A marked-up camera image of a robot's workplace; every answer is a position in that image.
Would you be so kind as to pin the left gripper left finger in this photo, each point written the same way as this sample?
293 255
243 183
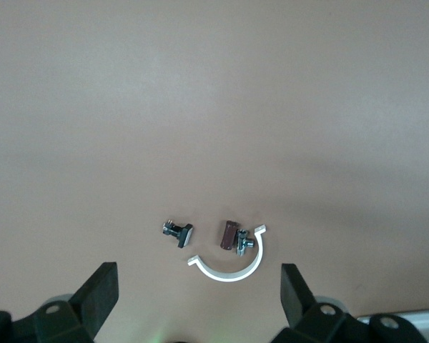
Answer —
93 296

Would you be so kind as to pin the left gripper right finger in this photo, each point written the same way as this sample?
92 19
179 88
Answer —
300 307

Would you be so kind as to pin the white semicircular bracket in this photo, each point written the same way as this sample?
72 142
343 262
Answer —
229 277

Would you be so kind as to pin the small black push switch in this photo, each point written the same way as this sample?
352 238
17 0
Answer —
182 236

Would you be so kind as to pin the brown switch with metal terminals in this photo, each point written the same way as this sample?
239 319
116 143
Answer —
228 236

